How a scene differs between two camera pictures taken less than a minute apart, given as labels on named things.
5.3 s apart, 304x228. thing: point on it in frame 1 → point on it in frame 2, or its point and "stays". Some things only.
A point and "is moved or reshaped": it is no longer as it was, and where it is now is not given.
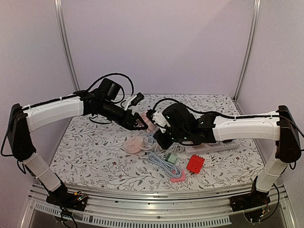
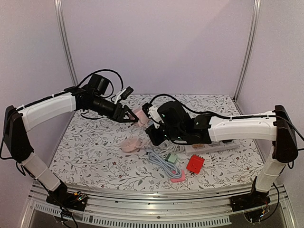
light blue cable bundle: (155, 158) stays
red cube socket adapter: (195, 164) stays
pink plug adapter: (182, 178) stays
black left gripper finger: (136, 117) → (125, 109)
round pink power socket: (133, 144) is moved or reshaped
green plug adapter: (171, 157) stays
